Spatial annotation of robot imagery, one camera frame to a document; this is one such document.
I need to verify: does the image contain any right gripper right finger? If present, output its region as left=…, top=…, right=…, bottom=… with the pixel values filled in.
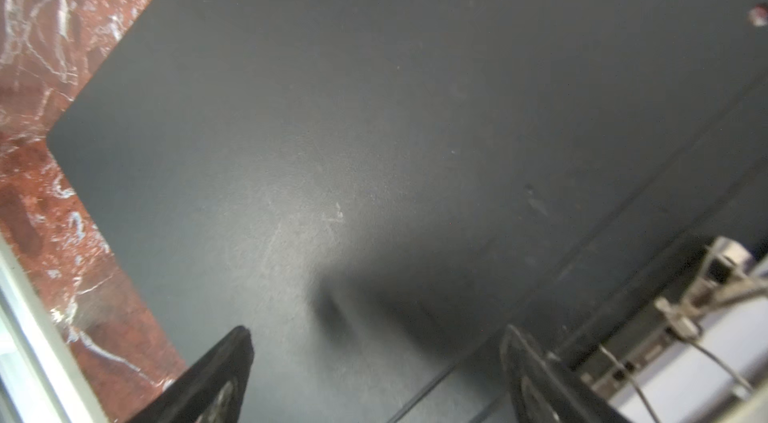
left=500, top=325, right=626, bottom=422

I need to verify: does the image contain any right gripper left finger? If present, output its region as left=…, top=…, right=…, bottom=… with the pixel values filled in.
left=131, top=326, right=254, bottom=423

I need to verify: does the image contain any printed paper sheet top stack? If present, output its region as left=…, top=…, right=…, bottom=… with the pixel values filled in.
left=608, top=254, right=768, bottom=423

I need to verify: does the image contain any black folder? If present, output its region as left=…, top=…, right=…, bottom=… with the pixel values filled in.
left=48, top=0, right=767, bottom=422

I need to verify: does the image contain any metal lever clip mechanism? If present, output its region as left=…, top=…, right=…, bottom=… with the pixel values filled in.
left=578, top=235, right=768, bottom=423

